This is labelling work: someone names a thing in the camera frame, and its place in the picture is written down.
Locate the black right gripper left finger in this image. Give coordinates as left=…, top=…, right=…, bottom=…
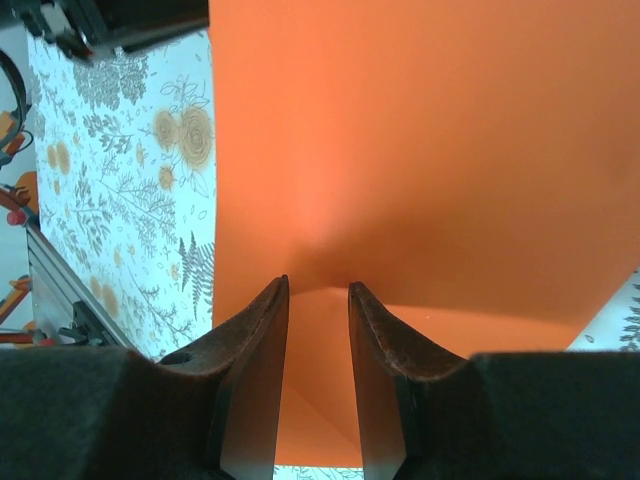
left=0, top=274, right=291, bottom=480

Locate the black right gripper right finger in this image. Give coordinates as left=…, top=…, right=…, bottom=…
left=347, top=281, right=640, bottom=480

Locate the orange wrapping paper sheet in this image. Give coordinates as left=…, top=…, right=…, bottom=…
left=207, top=0, right=640, bottom=466

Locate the floral printed tablecloth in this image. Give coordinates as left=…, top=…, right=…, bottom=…
left=24, top=27, right=640, bottom=480

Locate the aluminium side rail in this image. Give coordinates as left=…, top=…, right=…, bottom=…
left=27, top=224, right=134, bottom=351

